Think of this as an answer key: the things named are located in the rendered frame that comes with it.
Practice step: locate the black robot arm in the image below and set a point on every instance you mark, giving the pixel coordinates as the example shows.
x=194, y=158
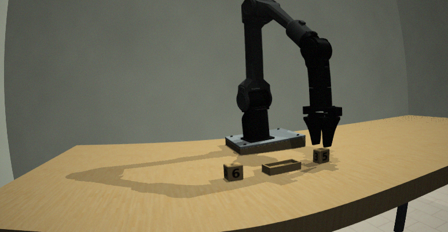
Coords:
x=254, y=101

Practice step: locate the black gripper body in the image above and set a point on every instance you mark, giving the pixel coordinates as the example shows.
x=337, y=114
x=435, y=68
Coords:
x=321, y=101

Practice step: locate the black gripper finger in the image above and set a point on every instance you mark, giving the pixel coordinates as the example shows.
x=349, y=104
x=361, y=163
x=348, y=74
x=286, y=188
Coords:
x=328, y=125
x=314, y=127

